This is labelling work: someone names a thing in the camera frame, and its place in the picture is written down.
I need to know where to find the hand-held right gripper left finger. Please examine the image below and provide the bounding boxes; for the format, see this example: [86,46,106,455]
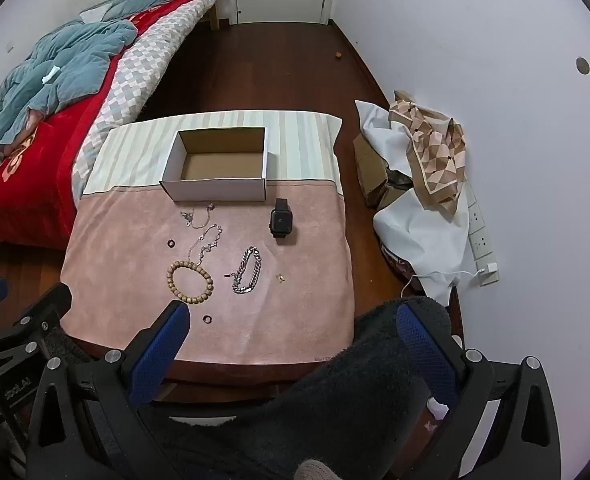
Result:
[27,300,193,480]

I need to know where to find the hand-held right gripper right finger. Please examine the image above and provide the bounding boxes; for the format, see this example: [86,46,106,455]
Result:
[396,300,562,480]

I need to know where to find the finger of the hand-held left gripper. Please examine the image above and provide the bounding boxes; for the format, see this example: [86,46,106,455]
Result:
[0,282,74,362]

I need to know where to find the wooden bead bracelet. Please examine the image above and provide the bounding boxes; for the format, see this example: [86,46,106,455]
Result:
[166,260,214,306]

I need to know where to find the silver necklace with charms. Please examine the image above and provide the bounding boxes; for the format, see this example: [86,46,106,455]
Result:
[187,222,224,263]

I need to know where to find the silver chain bracelet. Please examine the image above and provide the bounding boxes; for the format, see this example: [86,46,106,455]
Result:
[224,246,265,296]

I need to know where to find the thin silver necklace with rings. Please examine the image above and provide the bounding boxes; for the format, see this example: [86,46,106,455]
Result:
[179,203,217,231]

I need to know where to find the white cardboard box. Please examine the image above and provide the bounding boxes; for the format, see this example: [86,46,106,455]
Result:
[159,127,267,202]

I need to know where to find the black smartwatch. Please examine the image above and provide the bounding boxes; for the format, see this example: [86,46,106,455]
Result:
[268,198,298,245]

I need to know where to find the red patterned fabric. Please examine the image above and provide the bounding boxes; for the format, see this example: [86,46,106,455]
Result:
[380,245,426,291]

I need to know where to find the dark wooden table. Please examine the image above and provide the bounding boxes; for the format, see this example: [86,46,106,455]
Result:
[165,342,358,405]

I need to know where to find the dark fuzzy cloth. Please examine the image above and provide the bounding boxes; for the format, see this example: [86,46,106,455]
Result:
[140,296,463,480]

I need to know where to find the white cloth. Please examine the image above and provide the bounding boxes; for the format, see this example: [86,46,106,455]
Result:
[354,99,477,306]

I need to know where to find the white power strip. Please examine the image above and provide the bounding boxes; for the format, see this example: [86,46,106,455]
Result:
[462,180,500,287]

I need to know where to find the pink and striped cloth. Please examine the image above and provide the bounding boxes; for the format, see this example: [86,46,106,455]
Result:
[60,109,356,365]

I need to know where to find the bed with red blanket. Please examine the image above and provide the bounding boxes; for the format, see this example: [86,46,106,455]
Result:
[0,0,211,251]

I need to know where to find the brown cardboard box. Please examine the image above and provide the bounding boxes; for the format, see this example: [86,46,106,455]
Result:
[352,132,413,211]

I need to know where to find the brown patterned scarf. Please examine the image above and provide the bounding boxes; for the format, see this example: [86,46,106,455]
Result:
[388,90,467,211]

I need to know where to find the teal quilt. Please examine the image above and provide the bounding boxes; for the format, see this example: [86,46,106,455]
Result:
[0,0,216,181]

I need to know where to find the checkered quilt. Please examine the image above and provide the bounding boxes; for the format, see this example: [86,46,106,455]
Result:
[72,0,219,211]

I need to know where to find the white charger cable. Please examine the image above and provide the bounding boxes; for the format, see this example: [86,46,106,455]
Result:
[401,262,497,301]

